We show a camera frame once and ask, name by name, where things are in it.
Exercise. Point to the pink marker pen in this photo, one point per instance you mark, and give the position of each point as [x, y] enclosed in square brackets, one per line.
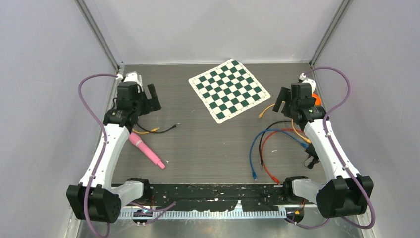
[138, 142]

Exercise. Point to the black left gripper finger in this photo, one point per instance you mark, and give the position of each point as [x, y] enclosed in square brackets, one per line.
[154, 102]
[152, 91]

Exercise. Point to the orange arch toy block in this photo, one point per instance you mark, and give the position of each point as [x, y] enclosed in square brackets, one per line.
[317, 98]

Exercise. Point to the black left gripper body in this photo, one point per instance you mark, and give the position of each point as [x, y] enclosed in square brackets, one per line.
[142, 104]

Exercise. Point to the green white chessboard mat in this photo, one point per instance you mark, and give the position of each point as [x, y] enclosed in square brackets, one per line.
[228, 90]

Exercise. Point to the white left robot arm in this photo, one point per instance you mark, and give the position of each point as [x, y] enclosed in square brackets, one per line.
[93, 198]

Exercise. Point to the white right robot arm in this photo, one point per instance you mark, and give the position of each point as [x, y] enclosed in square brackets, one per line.
[346, 190]

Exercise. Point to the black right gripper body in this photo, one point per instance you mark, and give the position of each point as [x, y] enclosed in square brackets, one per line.
[288, 109]

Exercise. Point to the black network switch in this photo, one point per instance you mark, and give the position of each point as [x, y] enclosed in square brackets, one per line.
[310, 150]

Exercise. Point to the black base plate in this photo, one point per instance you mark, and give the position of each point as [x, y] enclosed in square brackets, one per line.
[217, 197]

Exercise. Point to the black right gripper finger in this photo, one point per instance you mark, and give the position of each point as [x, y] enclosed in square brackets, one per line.
[284, 95]
[277, 105]

